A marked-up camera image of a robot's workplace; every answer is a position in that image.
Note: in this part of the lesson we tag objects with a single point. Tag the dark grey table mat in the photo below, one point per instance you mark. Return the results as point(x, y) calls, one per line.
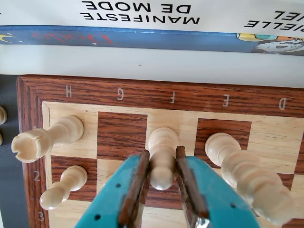
point(9, 190)

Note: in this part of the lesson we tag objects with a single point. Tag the light wooden king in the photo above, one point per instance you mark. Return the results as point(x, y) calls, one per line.
point(249, 175)

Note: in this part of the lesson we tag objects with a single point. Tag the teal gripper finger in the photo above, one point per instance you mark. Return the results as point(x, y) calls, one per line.
point(213, 202)
point(111, 202)

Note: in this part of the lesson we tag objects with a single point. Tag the white Chanel manifeste book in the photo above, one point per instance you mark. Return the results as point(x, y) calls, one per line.
point(225, 14)

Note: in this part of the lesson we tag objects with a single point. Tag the light wooden bishop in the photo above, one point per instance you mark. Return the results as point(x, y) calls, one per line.
point(162, 154)

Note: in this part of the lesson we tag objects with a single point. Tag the wooden folding chessboard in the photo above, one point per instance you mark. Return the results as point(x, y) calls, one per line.
point(213, 95)

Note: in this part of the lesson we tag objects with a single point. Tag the light wooden chess piece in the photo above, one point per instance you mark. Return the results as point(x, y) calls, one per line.
point(2, 116)
point(1, 139)

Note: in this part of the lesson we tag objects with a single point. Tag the light wooden rook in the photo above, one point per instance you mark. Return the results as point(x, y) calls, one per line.
point(31, 145)

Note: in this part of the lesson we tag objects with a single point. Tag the blue illustrated book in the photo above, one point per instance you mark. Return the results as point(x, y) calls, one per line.
point(166, 40)

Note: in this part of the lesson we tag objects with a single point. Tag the light wooden pawn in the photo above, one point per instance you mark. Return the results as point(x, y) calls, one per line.
point(69, 180)

